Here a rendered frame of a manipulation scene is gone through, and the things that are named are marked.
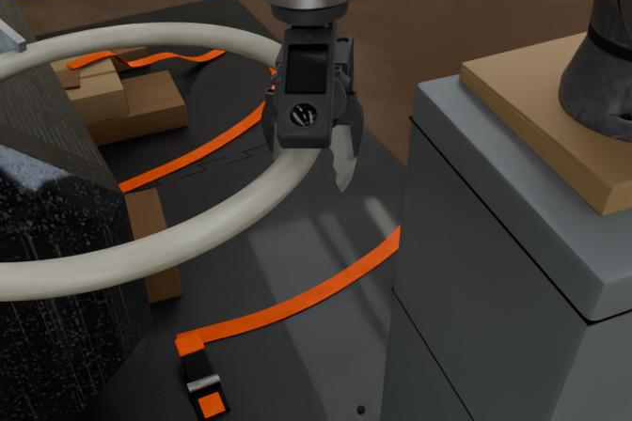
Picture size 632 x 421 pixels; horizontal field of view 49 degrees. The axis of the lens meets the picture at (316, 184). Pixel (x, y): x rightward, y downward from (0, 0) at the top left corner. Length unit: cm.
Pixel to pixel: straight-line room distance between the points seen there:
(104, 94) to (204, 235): 171
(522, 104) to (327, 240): 111
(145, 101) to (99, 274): 182
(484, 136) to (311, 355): 91
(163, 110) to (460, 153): 154
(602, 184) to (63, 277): 54
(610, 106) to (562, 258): 18
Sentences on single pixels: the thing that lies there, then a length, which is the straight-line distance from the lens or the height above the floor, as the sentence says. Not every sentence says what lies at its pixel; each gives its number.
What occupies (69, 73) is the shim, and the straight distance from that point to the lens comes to 236.
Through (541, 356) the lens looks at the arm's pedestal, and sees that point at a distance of 87.
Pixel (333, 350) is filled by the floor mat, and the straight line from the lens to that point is 166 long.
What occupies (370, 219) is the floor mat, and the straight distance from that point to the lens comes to 197.
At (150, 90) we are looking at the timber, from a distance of 241.
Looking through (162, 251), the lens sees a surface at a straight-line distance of 56.
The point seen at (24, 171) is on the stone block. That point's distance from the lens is 113.
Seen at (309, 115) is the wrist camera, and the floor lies 102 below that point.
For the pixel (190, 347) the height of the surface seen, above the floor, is 7.
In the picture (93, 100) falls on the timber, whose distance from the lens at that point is 225.
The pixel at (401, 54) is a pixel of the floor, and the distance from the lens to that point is 279.
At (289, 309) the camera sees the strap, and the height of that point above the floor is 2.
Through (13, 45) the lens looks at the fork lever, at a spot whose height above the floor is 93.
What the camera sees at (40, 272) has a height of 96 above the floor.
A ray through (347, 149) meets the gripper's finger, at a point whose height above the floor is 93.
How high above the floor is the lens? 135
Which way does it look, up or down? 40 degrees down
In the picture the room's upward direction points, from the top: straight up
